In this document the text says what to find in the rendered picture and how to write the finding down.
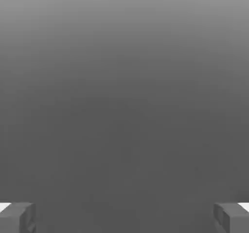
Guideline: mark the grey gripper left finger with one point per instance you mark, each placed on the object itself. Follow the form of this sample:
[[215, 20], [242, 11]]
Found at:
[[15, 218]]

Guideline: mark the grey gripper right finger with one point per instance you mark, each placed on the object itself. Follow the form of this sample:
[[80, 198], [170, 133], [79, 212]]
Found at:
[[233, 218]]

